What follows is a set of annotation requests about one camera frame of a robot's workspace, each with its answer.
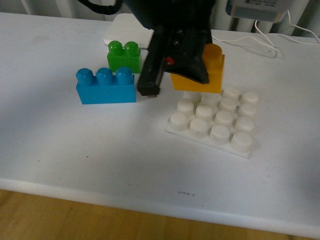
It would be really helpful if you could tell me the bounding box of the green two-stud block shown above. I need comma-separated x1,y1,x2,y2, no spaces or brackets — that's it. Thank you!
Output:
107,40,142,74

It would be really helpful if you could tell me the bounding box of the white studded base plate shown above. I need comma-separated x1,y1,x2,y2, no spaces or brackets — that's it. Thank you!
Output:
165,86,259,159

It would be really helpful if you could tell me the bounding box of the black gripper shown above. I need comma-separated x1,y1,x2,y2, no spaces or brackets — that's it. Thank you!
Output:
124,0,215,97

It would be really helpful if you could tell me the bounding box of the blue three-stud block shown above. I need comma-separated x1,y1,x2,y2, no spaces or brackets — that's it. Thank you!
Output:
76,67,136,105

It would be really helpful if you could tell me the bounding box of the yellow two-stud block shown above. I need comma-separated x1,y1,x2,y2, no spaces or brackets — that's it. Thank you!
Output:
170,43,225,94

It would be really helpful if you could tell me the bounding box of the white power cable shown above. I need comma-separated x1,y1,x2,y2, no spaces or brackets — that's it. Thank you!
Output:
211,9,320,59

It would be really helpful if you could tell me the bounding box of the white lamp stand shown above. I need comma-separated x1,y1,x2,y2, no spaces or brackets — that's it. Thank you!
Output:
103,13,154,50

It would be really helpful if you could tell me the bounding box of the black coiled cable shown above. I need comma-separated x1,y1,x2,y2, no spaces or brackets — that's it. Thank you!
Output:
77,0,123,15

